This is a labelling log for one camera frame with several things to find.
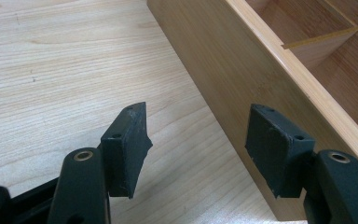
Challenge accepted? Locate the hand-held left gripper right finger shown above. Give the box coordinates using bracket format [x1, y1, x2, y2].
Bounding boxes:
[244, 104, 358, 224]

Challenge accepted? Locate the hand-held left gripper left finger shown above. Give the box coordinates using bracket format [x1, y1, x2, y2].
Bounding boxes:
[47, 101, 154, 224]

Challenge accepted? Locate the wooden divided storage box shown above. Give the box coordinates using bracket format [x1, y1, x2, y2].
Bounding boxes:
[146, 0, 358, 222]

